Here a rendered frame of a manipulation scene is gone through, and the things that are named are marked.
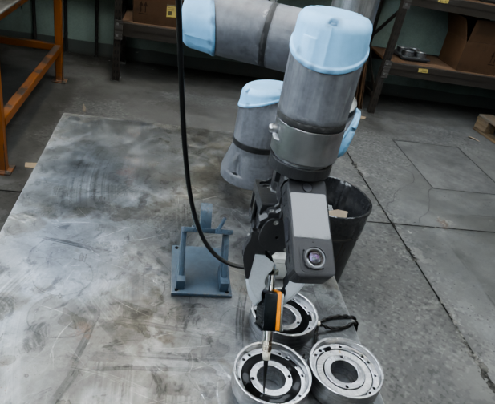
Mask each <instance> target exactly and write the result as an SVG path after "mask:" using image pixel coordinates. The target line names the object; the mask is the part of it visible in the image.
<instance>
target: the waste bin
mask: <svg viewBox="0 0 495 404"><path fill-rule="evenodd" d="M323 181H324V182H325V184H326V190H327V203H328V204H329V205H332V208H333V210H337V209H338V210H342V211H346V212H348V213H347V217H337V216H330V215H329V217H330V223H331V236H332V244H333V250H334V258H335V275H334V276H335V279H336V282H337V284H338V282H339V279H340V277H341V275H342V273H343V270H344V268H345V266H346V264H347V261H348V259H349V257H350V255H351V252H352V250H353V248H354V246H355V243H356V241H357V240H358V239H359V237H360V235H361V233H362V231H363V228H364V226H365V224H366V222H367V218H368V217H369V216H370V214H371V210H372V203H371V200H370V199H369V197H368V196H367V195H366V194H365V193H364V192H363V191H362V190H360V189H359V188H357V187H356V186H355V185H354V184H351V183H349V182H347V181H345V180H341V179H339V178H336V177H333V176H328V177H327V178H326V179H325V180H323Z"/></svg>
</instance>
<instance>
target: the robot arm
mask: <svg viewBox="0 0 495 404"><path fill-rule="evenodd" d="M379 4H380V0H332V3H331V6H307V7H305V8H303V9H302V8H298V7H294V6H288V5H284V4H281V3H277V0H184V3H183V6H182V29H183V42H184V44H185V45H186V46H187V47H189V48H192V49H194V50H197V51H202V52H205V53H207V54H210V55H211V56H214V55H217V56H221V57H224V58H228V59H234V60H237V61H241V62H244V63H250V64H253V65H257V66H260V67H265V68H269V69H273V70H276V71H282V72H285V75H284V79H283V81H278V80H270V79H263V80H256V81H253V82H250V83H247V84H246V85H245V86H244V87H243V88H242V91H241V98H240V100H239V102H238V110H237V119H236V124H235V129H234V134H233V142H232V144H231V145H230V147H229V150H228V151H227V152H226V154H225V157H224V159H223V160H222V162H221V170H220V172H221V176H222V177H223V178H224V179H225V180H226V181H227V182H229V183H230V184H232V185H234V186H236V187H239V188H243V189H246V190H250V191H253V193H252V197H251V201H250V208H249V212H248V213H249V218H250V223H251V227H252V228H251V229H250V234H249V235H248V236H247V237H246V238H245V240H244V242H243V245H242V259H243V265H244V270H245V280H246V286H247V291H248V295H249V297H250V300H251V301H252V303H253V305H255V306H256V305H258V304H259V303H260V302H261V301H262V291H263V289H264V288H265V287H266V283H265V279H266V276H267V275H268V274H269V273H270V272H271V271H272V269H273V267H274V261H273V257H272V255H274V254H275V253H286V261H285V266H286V271H287V273H286V275H285V277H284V278H283V287H282V290H281V291H280V292H282V293H283V294H284V302H283V305H284V304H285V303H287V302H288V301H289V300H290V299H291V298H292V297H293V296H294V295H295V294H296V293H297V292H298V291H299V290H300V289H301V288H302V287H303V286H304V285H305V284H324V283H325V282H327V281H328V280H329V279H331V278H332V277H333V276H334V275H335V258H334V250H333V244H332V236H331V223H330V217H329V209H328V203H327V190H326V184H325V182H324V181H323V180H325V179H326V178H327V177H328V176H329V175H330V173H331V168H332V165H333V163H334V162H335V161H336V160H337V158H339V157H340V156H342V155H343V154H344V153H345V152H346V150H347V149H348V147H349V145H350V143H351V141H352V139H353V136H354V134H355V130H356V128H357V127H358V124H359V120H360V116H361V111H360V110H358V108H356V107H357V101H356V98H355V92H356V89H357V86H358V83H359V79H360V75H361V73H362V69H363V65H364V63H365V62H366V61H367V58H368V55H369V51H370V48H369V44H370V41H371V35H372V31H373V28H372V27H373V25H374V21H375V17H376V14H377V11H378V8H379ZM254 196H255V200H254ZM253 204H254V206H253ZM266 250H267V251H266ZM268 251H269V252H268Z"/></svg>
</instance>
